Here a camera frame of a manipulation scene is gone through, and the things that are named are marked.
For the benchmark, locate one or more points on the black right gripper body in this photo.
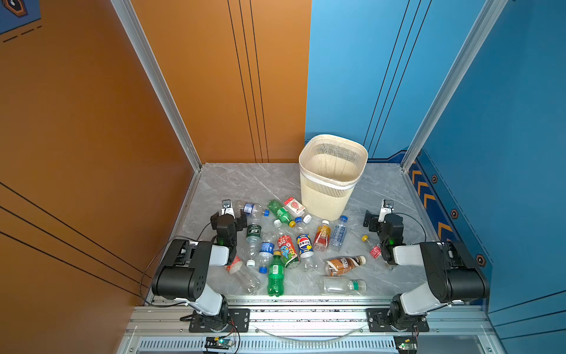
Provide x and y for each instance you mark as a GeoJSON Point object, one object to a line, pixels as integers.
{"type": "Point", "coordinates": [372, 222]}

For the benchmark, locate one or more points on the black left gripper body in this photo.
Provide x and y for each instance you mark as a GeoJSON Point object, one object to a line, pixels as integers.
{"type": "Point", "coordinates": [239, 222]}

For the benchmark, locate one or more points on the clear bottle pink label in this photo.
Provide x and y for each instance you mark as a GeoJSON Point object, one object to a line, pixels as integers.
{"type": "Point", "coordinates": [374, 249]}

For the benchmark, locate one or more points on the clear bottle dark green label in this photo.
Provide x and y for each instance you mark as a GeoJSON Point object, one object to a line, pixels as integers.
{"type": "Point", "coordinates": [254, 235]}

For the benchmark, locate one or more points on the clear water bottle blue cap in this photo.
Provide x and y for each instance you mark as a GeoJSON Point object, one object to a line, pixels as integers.
{"type": "Point", "coordinates": [339, 234]}

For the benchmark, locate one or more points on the clear bottle red label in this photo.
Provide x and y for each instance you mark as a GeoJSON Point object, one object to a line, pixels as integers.
{"type": "Point", "coordinates": [248, 281]}

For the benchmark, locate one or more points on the large green soda bottle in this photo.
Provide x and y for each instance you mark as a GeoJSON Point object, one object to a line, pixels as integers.
{"type": "Point", "coordinates": [276, 276]}

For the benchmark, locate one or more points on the brown coffee drink bottle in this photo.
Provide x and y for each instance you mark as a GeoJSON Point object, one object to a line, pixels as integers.
{"type": "Point", "coordinates": [342, 265]}

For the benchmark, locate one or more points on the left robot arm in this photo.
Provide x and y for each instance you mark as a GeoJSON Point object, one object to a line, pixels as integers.
{"type": "Point", "coordinates": [182, 273]}

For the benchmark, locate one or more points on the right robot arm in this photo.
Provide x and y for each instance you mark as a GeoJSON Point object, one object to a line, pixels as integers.
{"type": "Point", "coordinates": [451, 275]}

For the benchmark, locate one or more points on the cream plastic waste bin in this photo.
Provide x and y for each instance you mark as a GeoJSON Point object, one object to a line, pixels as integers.
{"type": "Point", "coordinates": [330, 168]}

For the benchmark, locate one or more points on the small clear bottle blue label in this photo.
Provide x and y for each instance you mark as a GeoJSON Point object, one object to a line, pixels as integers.
{"type": "Point", "coordinates": [250, 208]}

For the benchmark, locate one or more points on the small green soda bottle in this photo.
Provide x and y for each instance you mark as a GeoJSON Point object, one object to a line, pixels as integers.
{"type": "Point", "coordinates": [278, 209]}

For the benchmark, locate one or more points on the red Qoo drink bottle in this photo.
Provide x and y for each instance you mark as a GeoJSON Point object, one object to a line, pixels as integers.
{"type": "Point", "coordinates": [286, 246]}

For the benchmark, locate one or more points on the orange red label bottle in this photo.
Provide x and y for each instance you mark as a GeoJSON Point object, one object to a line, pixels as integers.
{"type": "Point", "coordinates": [322, 237]}

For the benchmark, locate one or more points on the bottle with watermelon label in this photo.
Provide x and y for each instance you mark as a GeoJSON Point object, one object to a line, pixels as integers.
{"type": "Point", "coordinates": [297, 210]}

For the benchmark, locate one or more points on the clear bottle green cap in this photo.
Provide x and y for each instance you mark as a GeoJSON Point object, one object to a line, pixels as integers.
{"type": "Point", "coordinates": [340, 285]}

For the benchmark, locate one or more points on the Pepsi label clear bottle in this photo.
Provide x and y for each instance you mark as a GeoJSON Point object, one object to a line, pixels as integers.
{"type": "Point", "coordinates": [304, 244]}

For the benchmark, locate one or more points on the right green circuit board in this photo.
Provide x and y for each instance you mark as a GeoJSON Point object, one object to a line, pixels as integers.
{"type": "Point", "coordinates": [406, 345]}

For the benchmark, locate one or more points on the green circuit board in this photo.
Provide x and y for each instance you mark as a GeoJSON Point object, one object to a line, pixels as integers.
{"type": "Point", "coordinates": [406, 345]}
{"type": "Point", "coordinates": [219, 344]}

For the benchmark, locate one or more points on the left green circuit board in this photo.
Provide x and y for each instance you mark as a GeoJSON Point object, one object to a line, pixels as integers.
{"type": "Point", "coordinates": [219, 344]}

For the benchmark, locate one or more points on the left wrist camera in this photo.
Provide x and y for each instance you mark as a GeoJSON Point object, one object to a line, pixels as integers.
{"type": "Point", "coordinates": [227, 208]}

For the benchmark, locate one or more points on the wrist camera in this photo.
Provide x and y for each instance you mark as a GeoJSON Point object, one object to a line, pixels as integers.
{"type": "Point", "coordinates": [227, 208]}
{"type": "Point", "coordinates": [387, 207]}

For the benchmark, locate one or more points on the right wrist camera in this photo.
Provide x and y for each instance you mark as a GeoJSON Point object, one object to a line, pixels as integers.
{"type": "Point", "coordinates": [387, 207]}

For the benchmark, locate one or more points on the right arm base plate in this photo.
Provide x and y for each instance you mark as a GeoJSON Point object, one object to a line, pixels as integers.
{"type": "Point", "coordinates": [382, 320]}

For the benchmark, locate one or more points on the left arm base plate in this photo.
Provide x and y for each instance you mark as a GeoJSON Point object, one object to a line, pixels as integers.
{"type": "Point", "coordinates": [231, 319]}

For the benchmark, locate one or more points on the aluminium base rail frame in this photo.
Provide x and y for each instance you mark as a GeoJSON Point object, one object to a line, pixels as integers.
{"type": "Point", "coordinates": [312, 324]}

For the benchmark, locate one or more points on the left aluminium corner post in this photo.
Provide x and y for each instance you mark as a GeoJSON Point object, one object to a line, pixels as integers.
{"type": "Point", "coordinates": [138, 39]}

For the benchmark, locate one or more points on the aluminium corner post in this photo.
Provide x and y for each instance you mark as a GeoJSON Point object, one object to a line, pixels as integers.
{"type": "Point", "coordinates": [138, 39]}
{"type": "Point", "coordinates": [474, 41]}

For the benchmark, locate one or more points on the right aluminium corner post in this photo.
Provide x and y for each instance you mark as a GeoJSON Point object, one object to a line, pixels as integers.
{"type": "Point", "coordinates": [474, 41]}

